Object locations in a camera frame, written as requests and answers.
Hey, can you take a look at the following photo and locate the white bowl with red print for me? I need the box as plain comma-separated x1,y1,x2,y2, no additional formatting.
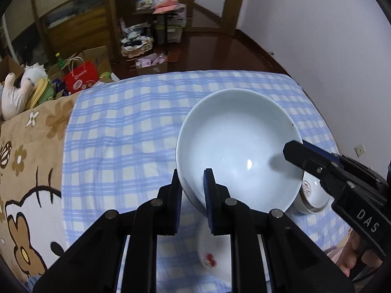
197,218,231,285

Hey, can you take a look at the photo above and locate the green glass bottle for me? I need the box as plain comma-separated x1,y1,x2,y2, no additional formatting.
56,52,65,70

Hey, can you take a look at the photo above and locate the large white bowl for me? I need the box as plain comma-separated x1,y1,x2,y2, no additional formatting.
176,89,304,215

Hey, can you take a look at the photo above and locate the wall socket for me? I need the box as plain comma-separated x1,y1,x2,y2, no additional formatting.
355,144,366,157

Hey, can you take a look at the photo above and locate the blue plaid cloth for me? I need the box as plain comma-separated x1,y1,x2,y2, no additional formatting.
61,70,350,292

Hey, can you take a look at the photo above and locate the person's right hand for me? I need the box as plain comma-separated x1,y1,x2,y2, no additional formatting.
335,230,382,276

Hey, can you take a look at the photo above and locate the black side table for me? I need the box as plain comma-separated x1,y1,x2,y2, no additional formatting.
134,3,187,54

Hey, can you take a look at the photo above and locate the wicker basket with toys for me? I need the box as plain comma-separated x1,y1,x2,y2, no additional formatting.
121,32,154,58

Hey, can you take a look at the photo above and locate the wooden cabinet shelf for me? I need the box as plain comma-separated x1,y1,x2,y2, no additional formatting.
1,0,181,65

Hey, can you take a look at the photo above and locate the brown floral blanket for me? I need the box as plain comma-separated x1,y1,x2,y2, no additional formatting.
1,94,77,283

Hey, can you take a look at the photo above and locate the cardboard box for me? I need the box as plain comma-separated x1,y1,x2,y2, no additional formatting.
47,46,113,83

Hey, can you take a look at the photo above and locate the red paper shopping bag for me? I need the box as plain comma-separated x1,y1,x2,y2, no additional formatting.
64,56,99,94

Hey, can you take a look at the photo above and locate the small white bowl with sticker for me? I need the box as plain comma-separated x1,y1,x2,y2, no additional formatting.
288,172,331,215

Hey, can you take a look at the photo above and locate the white plush toy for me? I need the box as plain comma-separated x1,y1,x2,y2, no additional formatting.
1,63,48,120

